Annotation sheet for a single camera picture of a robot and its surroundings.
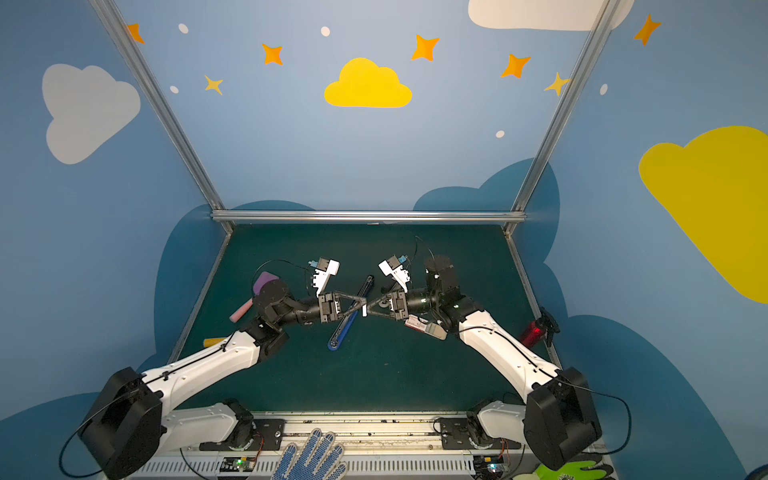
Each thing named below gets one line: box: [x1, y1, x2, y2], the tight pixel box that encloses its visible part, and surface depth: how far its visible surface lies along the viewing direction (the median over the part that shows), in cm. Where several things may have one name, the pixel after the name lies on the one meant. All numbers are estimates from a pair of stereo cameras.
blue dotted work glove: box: [271, 428, 348, 480], surface depth 72 cm
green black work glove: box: [535, 461, 613, 480], surface depth 70 cm
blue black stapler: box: [327, 275, 374, 351], surface depth 92 cm
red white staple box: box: [404, 314, 448, 341], surface depth 95 cm
